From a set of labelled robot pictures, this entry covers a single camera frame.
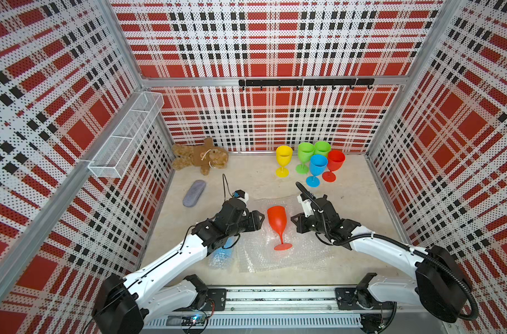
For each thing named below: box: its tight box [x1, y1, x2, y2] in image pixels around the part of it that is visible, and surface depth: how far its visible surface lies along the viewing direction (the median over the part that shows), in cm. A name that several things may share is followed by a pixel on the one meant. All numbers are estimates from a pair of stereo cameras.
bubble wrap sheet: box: [209, 196, 336, 274], surface depth 83 cm
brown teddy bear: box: [171, 137, 229, 176], surface depth 113 cm
